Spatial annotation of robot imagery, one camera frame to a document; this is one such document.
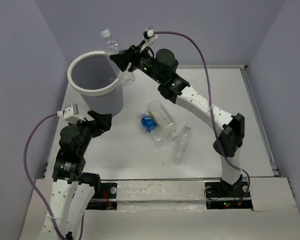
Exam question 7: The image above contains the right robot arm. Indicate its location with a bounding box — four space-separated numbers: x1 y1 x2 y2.
109 45 245 196

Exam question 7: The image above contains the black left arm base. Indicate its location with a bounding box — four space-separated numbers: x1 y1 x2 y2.
86 181 118 211

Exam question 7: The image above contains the blue label bottle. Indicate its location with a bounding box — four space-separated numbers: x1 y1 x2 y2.
139 111 164 147

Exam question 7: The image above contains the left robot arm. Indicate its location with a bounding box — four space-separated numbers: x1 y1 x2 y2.
38 106 113 240

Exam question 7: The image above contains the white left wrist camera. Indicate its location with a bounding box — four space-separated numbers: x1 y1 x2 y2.
56 103 85 125

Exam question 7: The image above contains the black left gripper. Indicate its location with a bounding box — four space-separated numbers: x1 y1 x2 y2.
70 109 113 154

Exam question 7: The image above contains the purple cable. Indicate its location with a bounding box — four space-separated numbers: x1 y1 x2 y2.
23 112 85 240
154 29 252 203

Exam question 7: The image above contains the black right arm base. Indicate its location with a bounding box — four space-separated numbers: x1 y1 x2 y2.
203 181 253 210

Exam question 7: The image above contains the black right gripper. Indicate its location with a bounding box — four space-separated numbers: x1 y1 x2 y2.
110 39 164 85

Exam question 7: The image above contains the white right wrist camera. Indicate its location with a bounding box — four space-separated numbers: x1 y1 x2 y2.
141 26 158 51

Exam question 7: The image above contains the large clear bottle cream label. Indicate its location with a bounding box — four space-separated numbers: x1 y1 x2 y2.
146 100 178 139

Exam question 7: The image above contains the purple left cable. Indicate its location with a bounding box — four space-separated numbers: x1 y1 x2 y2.
23 112 85 240

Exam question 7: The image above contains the white cylindrical waste bin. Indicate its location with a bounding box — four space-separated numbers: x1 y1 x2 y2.
67 51 124 116

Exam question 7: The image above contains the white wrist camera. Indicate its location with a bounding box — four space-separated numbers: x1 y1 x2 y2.
56 103 85 125
141 26 158 51

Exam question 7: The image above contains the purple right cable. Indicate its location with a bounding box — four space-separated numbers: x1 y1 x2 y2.
154 29 252 203

